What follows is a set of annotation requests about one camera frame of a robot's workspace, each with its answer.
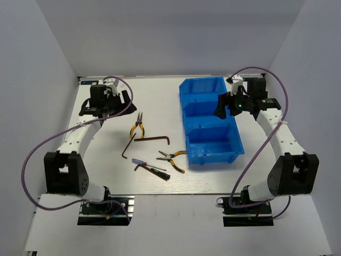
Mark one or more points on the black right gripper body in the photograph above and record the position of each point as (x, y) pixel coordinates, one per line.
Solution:
(238, 103)

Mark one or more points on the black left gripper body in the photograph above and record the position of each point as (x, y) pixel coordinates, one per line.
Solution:
(113, 104)

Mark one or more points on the yellow pliers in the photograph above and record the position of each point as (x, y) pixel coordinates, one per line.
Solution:
(139, 124)
(169, 158)

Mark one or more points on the small brown hex key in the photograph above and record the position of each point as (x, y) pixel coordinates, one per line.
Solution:
(146, 168)

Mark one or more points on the black green screwdriver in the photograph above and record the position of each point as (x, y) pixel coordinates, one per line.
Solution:
(160, 174)

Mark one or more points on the long brown hex key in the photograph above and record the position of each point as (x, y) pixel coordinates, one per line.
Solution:
(154, 138)

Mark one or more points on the clear blue handle screwdriver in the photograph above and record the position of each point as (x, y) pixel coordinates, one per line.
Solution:
(140, 162)

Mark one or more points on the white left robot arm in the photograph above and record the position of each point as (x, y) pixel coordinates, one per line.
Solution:
(65, 170)

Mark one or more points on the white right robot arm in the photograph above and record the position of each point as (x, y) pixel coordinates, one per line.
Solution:
(294, 171)

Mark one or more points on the left table corner label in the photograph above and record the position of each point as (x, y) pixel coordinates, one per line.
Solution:
(89, 82)

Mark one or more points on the blue three-compartment plastic bin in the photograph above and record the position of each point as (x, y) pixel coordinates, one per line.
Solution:
(209, 139)

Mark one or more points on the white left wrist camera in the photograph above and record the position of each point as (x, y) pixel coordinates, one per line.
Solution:
(111, 83)

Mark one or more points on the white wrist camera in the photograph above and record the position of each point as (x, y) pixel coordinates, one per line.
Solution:
(111, 83)
(235, 81)

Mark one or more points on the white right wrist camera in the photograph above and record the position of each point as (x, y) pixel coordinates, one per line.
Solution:
(235, 81)

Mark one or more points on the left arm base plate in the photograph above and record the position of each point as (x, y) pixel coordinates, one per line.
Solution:
(109, 214)

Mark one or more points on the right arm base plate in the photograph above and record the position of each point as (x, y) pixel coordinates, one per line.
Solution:
(258, 216)

